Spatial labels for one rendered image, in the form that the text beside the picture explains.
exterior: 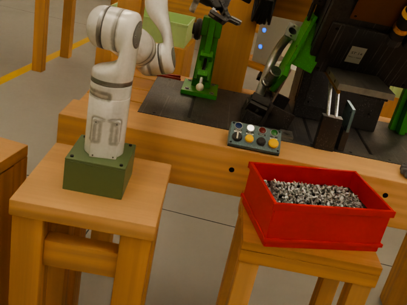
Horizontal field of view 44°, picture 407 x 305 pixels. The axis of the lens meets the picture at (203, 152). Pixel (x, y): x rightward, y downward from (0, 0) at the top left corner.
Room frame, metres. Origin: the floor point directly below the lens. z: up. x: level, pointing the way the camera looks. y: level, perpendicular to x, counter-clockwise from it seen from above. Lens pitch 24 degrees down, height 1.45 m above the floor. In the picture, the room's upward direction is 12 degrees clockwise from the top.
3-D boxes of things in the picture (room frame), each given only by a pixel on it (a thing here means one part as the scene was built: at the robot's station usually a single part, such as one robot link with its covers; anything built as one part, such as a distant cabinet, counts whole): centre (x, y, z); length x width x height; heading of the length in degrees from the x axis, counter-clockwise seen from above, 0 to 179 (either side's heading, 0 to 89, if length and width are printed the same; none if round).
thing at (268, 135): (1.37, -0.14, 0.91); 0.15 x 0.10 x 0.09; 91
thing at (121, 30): (1.07, 0.23, 1.18); 0.09 x 0.09 x 0.17; 83
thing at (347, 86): (1.57, -0.40, 1.11); 0.39 x 0.16 x 0.03; 1
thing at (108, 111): (1.08, 0.23, 1.02); 0.09 x 0.09 x 0.17; 11
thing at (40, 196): (1.08, 0.23, 0.83); 0.32 x 0.32 x 0.04; 2
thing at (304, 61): (1.61, -0.25, 1.17); 0.13 x 0.12 x 0.20; 91
